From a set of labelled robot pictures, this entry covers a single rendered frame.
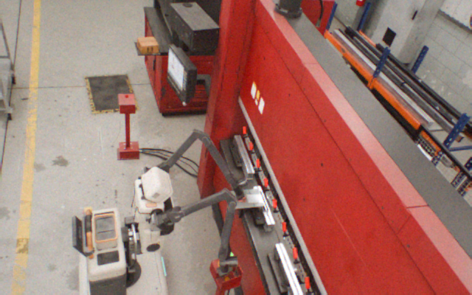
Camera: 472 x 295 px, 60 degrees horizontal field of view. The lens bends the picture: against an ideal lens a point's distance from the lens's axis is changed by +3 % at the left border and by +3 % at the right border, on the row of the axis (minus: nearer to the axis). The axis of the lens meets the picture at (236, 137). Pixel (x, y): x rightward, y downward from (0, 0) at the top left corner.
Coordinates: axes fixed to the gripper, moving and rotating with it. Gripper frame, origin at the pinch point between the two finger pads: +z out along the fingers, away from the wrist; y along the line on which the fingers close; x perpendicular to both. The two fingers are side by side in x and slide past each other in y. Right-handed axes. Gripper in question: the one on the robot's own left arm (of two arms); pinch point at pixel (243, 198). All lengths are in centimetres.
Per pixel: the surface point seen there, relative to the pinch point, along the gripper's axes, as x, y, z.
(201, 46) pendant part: -21, 101, -79
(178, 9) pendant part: -16, 135, -100
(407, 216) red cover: -74, -118, -102
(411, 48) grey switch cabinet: -318, 318, 231
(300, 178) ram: -46, -44, -51
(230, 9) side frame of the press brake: -54, 86, -105
